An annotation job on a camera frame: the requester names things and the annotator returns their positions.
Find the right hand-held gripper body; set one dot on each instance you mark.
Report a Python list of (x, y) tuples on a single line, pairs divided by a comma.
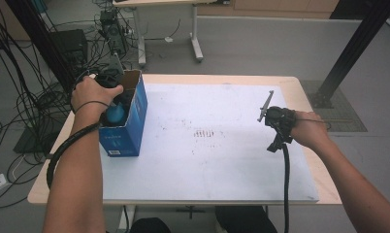
[(282, 123)]

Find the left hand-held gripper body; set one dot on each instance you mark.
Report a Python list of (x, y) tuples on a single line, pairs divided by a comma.
[(112, 73)]

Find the blue rubber bulb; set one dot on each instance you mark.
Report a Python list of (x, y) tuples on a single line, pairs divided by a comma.
[(115, 114)]

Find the blue cardboard box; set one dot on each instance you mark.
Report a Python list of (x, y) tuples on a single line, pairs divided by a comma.
[(125, 139)]

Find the person's right hand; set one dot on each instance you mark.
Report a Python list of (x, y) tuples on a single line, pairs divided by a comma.
[(309, 129)]

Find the person's left hand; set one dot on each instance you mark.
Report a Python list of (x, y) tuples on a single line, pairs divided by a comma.
[(89, 92)]

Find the black wrist band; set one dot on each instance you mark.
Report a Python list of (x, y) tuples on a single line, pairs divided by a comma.
[(92, 103)]

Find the dark electronic device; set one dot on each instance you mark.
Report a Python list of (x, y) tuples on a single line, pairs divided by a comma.
[(113, 30)]

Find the white desk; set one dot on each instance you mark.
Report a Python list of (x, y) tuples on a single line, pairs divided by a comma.
[(141, 32)]

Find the black computer case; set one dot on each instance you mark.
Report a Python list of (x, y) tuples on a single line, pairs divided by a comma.
[(70, 45)]

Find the white power adapter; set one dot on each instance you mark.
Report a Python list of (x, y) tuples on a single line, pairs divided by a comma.
[(168, 39)]

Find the black metal stand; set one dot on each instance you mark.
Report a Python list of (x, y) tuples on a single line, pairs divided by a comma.
[(351, 48), (41, 42)]

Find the white table mat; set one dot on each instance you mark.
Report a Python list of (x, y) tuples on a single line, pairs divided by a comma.
[(215, 168)]

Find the person's black pants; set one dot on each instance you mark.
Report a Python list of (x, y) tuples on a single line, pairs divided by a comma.
[(244, 220)]

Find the white table leg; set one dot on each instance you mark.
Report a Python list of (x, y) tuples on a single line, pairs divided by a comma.
[(126, 218)]

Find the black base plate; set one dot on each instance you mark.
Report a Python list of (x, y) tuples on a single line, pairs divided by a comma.
[(29, 142)]

